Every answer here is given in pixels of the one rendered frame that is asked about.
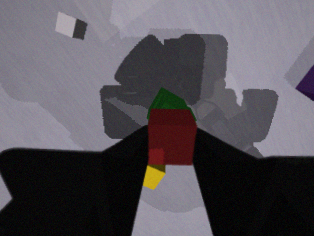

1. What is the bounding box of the green block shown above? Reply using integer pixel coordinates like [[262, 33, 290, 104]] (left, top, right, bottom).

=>
[[147, 87, 187, 120], [155, 93, 197, 122]]

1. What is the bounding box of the purple cube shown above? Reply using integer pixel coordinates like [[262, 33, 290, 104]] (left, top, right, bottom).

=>
[[296, 65, 314, 101]]

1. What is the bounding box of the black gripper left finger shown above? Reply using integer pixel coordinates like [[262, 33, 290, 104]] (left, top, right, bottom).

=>
[[0, 125, 149, 236]]

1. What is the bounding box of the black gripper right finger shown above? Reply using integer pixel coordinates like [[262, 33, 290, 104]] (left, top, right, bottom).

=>
[[193, 127, 314, 236]]

